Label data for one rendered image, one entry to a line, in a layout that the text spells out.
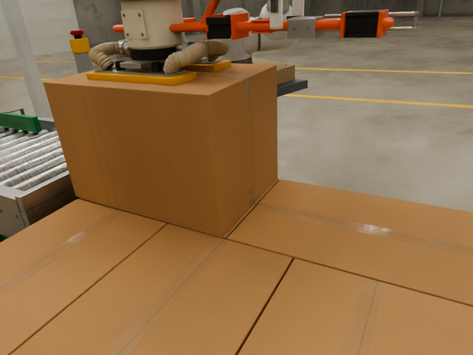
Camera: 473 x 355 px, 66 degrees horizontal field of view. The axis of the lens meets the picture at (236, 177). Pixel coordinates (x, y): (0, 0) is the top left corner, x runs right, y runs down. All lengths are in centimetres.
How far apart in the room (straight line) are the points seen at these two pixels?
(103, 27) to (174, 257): 1278
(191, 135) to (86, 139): 40
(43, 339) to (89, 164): 57
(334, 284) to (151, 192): 57
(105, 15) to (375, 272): 1309
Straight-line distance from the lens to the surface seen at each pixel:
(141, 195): 113
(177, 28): 109
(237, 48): 179
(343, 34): 87
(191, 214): 104
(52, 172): 168
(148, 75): 105
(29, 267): 111
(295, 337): 77
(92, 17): 1345
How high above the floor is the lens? 114
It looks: 26 degrees down
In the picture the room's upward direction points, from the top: 4 degrees counter-clockwise
